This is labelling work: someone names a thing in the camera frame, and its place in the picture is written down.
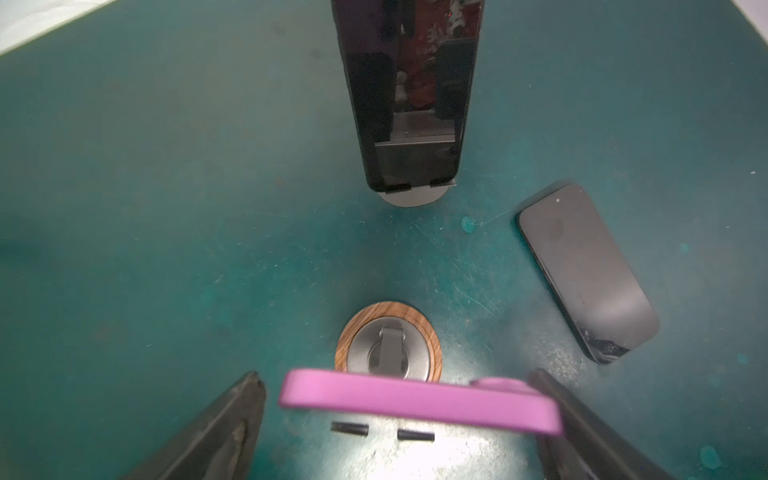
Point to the black phone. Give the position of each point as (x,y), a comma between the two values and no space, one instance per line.
(592,281)

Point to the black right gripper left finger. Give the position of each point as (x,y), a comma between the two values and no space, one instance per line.
(219,443)

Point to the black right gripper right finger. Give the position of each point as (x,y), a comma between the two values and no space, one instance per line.
(588,448)

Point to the black phone far stand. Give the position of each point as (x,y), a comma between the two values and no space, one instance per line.
(409,67)

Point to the phone with pink case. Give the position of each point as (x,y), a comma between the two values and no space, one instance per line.
(496,403)

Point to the wood ring phone stand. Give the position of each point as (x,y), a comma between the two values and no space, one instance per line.
(390,339)

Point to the grey round-base phone stand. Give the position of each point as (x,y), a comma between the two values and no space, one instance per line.
(418,196)

